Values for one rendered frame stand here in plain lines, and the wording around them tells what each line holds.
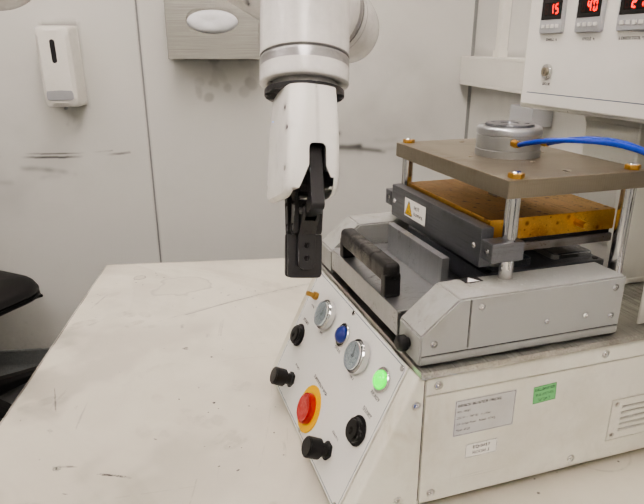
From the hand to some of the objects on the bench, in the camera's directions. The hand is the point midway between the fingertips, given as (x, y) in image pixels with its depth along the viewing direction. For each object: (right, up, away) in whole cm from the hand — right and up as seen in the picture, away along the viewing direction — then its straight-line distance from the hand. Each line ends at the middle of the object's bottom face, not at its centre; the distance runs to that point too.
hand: (303, 256), depth 55 cm
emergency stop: (-1, -22, +22) cm, 31 cm away
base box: (+25, -22, +29) cm, 44 cm away
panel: (-2, -23, +22) cm, 32 cm away
